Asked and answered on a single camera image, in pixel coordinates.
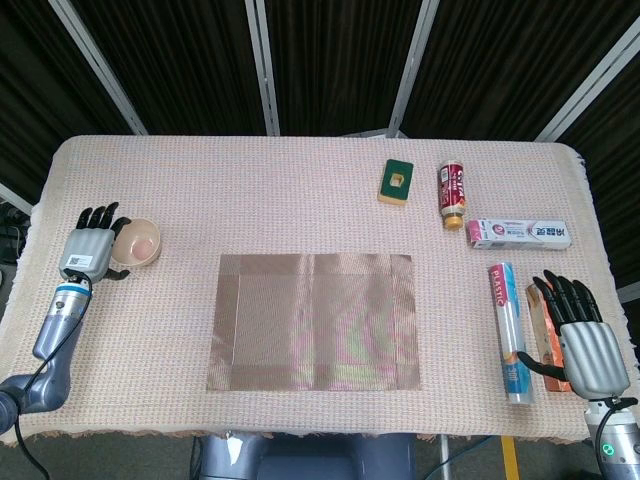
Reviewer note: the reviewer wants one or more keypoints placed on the green yellow sponge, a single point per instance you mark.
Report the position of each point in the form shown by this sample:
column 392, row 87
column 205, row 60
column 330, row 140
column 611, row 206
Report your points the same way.
column 396, row 180

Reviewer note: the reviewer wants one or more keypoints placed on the small red object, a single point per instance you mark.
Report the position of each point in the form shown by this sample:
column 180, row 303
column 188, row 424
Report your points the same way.
column 510, row 330

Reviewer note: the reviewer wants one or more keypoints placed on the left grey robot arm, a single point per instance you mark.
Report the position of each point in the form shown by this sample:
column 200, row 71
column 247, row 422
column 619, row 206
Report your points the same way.
column 57, row 335

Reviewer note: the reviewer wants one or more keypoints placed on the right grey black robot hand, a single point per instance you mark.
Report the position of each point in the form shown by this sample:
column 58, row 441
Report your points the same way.
column 592, row 355

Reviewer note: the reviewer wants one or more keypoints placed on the dark pleated curtain panel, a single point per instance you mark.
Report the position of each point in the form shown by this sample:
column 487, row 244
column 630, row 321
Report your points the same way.
column 190, row 65
column 40, row 100
column 615, row 150
column 340, row 65
column 500, row 65

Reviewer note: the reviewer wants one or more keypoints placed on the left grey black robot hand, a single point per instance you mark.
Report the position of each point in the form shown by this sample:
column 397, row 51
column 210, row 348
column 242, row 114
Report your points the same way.
column 87, row 247

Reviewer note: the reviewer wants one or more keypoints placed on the red bottle yellow cap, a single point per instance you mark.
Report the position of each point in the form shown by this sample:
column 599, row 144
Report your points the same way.
column 452, row 192

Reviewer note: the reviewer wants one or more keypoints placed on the grey table leg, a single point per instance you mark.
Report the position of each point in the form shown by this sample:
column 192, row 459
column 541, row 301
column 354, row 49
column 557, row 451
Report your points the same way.
column 443, row 450

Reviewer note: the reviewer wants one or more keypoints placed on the white pink toothpaste box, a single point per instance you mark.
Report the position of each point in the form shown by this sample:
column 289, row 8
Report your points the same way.
column 520, row 235

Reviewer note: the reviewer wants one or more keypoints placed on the brown woven placemat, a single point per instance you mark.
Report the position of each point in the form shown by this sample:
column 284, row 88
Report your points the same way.
column 310, row 325

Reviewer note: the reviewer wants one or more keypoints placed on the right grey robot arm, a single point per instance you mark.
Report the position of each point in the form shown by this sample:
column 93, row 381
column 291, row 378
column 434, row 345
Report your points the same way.
column 625, row 440

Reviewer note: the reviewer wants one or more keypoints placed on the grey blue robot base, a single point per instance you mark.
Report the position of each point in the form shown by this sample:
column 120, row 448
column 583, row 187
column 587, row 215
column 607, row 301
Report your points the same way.
column 300, row 457

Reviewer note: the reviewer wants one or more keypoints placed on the orange cardboard box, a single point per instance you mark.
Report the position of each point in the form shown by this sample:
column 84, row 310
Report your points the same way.
column 542, row 325

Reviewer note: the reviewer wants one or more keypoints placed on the beige bowl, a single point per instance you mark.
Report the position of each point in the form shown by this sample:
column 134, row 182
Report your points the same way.
column 140, row 242

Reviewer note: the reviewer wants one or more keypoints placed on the white metal screen post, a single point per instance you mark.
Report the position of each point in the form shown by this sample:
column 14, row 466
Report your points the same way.
column 412, row 70
column 15, row 196
column 590, row 85
column 100, row 70
column 264, row 70

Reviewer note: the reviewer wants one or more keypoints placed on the beige woven tablecloth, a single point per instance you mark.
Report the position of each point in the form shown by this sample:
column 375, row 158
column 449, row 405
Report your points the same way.
column 250, row 200

